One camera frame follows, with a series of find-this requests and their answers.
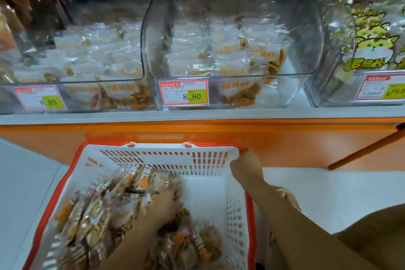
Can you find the person's left hand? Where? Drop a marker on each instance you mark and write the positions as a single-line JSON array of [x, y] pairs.
[[166, 203]]

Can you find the person's right hand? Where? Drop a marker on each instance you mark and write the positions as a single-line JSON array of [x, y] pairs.
[[247, 166]]

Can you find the white red-rimmed shopping basket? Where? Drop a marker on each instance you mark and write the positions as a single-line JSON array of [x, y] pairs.
[[126, 153]]

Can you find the pile of small brown snacks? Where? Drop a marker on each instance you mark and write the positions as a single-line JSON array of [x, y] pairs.
[[95, 216]]

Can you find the white snack shelf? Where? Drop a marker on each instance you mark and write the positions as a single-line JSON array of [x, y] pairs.
[[190, 115]]

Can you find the person's right forearm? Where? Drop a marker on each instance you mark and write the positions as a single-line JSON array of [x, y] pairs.
[[310, 235]]

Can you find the person's left forearm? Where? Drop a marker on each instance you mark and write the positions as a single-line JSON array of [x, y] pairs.
[[133, 244]]

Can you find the orange shelf base panel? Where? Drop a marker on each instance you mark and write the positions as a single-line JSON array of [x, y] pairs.
[[285, 140]]

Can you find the person's right leg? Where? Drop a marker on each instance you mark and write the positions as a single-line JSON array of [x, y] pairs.
[[379, 235]]

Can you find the yellow hamster snack packets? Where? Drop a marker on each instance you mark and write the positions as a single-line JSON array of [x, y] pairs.
[[373, 26]]

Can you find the white yellow price tag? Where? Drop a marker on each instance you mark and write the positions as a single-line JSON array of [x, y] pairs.
[[379, 87], [40, 98], [183, 92]]

